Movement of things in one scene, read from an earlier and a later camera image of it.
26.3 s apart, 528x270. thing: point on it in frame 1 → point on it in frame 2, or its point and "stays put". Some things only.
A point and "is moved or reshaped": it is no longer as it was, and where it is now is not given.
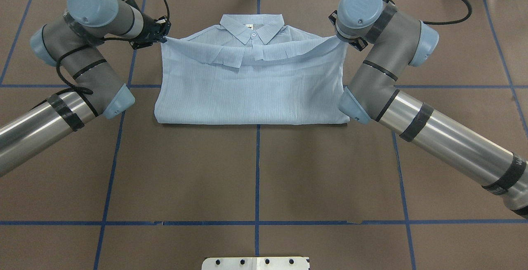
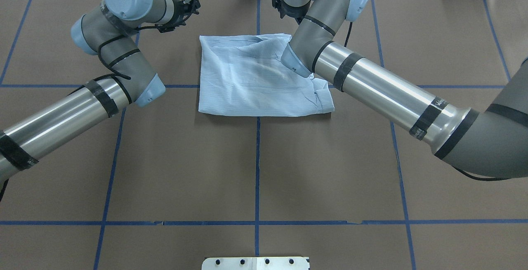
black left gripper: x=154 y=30 → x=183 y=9
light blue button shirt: x=251 y=69 is moved or reshaped
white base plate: x=256 y=263 stays put
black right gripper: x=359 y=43 → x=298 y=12
